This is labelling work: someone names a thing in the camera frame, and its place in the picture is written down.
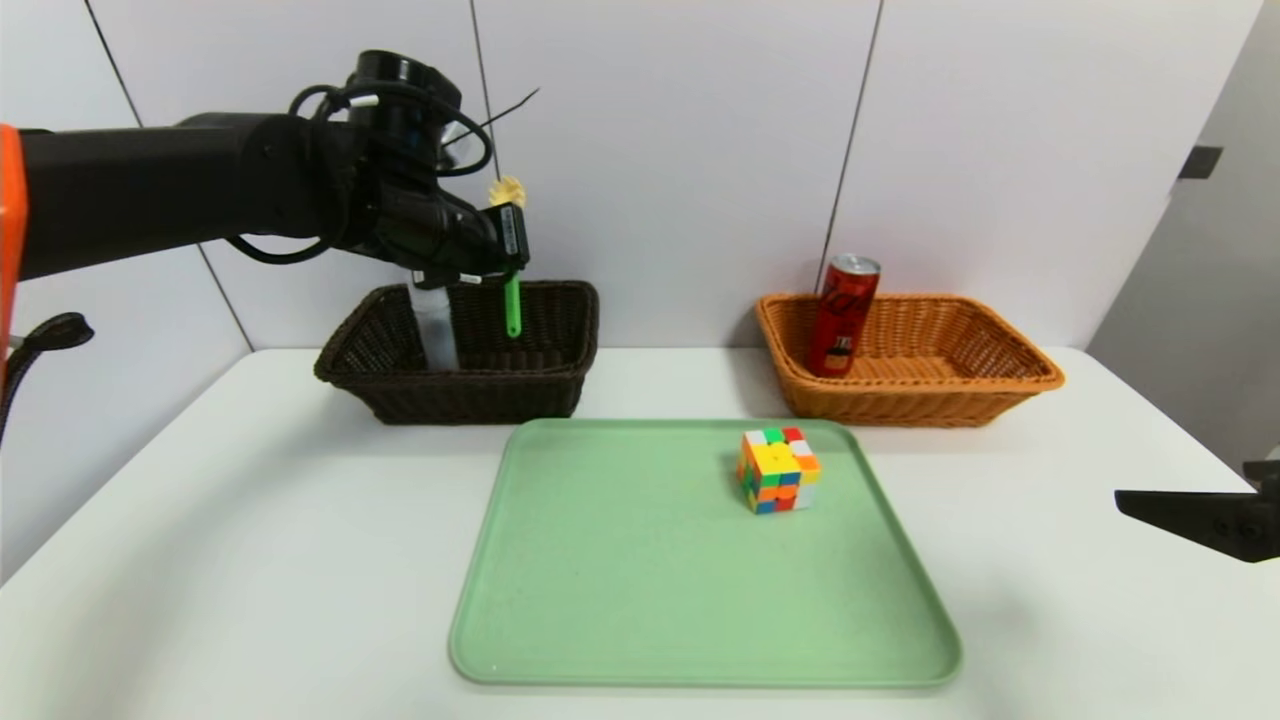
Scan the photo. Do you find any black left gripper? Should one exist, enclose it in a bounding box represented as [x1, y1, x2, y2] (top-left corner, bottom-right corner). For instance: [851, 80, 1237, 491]
[450, 202, 531, 273]

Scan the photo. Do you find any beige pasta spoon green handle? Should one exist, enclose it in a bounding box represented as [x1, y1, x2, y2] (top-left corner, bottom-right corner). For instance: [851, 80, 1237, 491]
[487, 176, 528, 339]

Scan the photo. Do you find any clear plastic tube bottle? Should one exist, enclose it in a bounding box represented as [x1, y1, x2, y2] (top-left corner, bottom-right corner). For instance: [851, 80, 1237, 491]
[410, 284, 461, 373]

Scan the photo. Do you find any red soda can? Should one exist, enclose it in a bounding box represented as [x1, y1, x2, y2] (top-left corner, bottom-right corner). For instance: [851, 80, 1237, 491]
[806, 254, 882, 379]

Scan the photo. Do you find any dark brown wicker basket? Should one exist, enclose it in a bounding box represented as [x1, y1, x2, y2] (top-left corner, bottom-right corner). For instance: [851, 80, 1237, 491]
[313, 280, 601, 425]

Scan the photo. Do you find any orange wicker basket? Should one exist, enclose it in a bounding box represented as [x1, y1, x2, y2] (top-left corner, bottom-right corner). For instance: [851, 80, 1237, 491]
[755, 292, 1066, 429]

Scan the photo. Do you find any multicoloured puzzle cube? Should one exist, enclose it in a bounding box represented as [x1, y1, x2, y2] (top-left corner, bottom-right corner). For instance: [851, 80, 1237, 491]
[737, 427, 823, 515]

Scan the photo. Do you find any light green plastic tray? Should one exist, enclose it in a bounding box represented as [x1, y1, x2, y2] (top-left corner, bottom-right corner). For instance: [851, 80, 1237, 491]
[448, 418, 963, 689]

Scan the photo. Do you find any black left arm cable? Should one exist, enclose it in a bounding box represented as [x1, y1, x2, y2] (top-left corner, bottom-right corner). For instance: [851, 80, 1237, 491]
[225, 82, 496, 267]

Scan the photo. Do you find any black cable with connector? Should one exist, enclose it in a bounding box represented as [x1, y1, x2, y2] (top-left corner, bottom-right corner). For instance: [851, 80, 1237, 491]
[0, 312, 96, 441]

